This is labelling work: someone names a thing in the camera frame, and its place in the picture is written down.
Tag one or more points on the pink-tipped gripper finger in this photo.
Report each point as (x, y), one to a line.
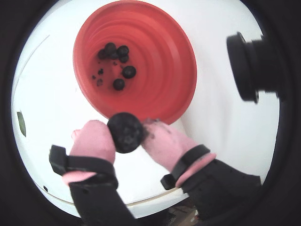
(91, 146)
(169, 148)

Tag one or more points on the small blueberry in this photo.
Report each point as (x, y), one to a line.
(118, 84)

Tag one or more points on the large blueberry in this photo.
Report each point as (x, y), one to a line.
(129, 71)

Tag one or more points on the red collapsible silicone cup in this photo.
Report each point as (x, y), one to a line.
(164, 70)

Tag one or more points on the dark green flat leaf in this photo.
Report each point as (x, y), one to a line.
(21, 123)

